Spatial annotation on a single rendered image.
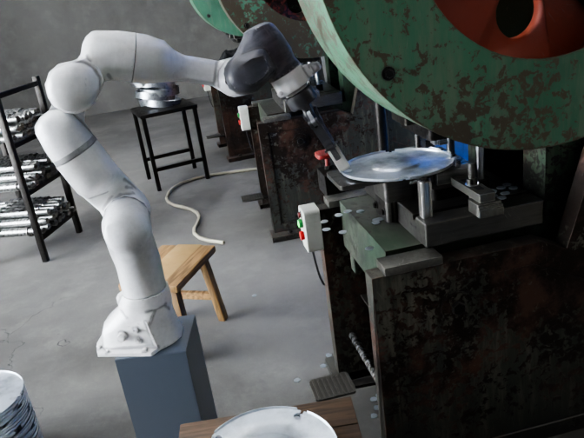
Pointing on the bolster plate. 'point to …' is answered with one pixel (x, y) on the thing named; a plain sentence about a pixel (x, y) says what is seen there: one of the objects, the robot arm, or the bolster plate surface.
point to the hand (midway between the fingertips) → (338, 158)
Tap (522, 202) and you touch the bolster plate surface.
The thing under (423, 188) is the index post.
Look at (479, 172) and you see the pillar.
